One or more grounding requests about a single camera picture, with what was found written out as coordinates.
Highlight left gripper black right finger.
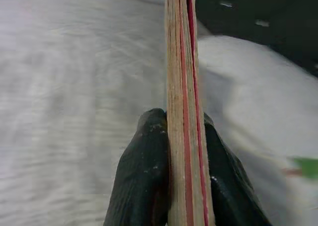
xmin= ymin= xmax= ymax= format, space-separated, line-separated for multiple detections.
xmin=203 ymin=111 xmax=272 ymax=226

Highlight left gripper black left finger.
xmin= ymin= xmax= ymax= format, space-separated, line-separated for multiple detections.
xmin=103 ymin=108 xmax=172 ymax=226

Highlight white pillow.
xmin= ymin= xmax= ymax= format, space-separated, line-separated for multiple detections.
xmin=197 ymin=34 xmax=318 ymax=226

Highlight beige red-edged book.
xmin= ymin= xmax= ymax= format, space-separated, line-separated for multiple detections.
xmin=163 ymin=0 xmax=217 ymax=226

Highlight small green object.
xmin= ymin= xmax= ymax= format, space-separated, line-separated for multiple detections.
xmin=282 ymin=155 xmax=318 ymax=180

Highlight white quilted mattress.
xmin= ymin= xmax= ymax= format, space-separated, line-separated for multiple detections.
xmin=0 ymin=0 xmax=209 ymax=226

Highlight dark patterned curtain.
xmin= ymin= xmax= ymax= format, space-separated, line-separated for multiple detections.
xmin=195 ymin=0 xmax=318 ymax=79

